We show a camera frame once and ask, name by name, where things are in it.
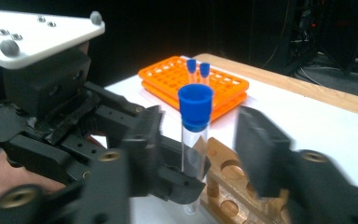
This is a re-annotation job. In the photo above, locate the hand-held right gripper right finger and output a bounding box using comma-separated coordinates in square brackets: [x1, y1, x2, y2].
[233, 105, 358, 224]

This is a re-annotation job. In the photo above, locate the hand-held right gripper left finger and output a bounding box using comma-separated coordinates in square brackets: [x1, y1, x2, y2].
[83, 105, 165, 224]

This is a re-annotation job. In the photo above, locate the wooden tube rack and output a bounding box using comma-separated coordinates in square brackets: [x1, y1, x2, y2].
[199, 136, 293, 224]

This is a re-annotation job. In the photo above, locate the orange plastic tube rack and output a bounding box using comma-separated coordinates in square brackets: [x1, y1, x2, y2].
[137, 55, 251, 123]

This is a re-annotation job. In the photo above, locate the blue capped test tube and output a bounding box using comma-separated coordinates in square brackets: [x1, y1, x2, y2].
[199, 62, 212, 87]
[177, 82, 215, 217]
[186, 58, 198, 84]

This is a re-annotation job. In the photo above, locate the wooden table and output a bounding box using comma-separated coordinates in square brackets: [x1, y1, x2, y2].
[194, 52, 358, 121]

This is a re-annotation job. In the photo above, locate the dark equipment rack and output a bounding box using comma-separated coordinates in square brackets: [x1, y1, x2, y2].
[287, 0, 324, 68]

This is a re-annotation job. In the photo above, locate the dark tripod stand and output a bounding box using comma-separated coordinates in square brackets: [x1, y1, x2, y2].
[318, 0, 358, 75]

